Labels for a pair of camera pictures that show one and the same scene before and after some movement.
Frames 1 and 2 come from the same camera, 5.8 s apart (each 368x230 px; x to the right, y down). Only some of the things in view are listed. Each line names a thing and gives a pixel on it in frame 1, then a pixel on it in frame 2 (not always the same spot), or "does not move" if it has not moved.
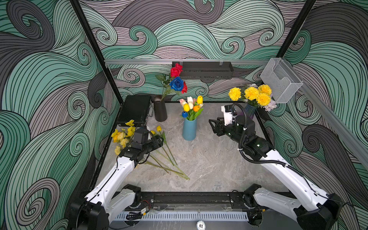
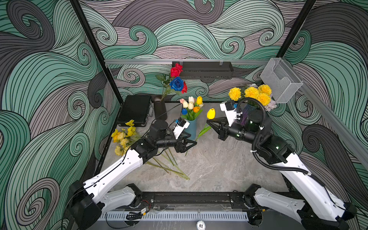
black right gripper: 218,126 does not move
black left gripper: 155,143 to 179,147
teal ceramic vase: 189,129 does not move
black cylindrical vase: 160,109 does not move
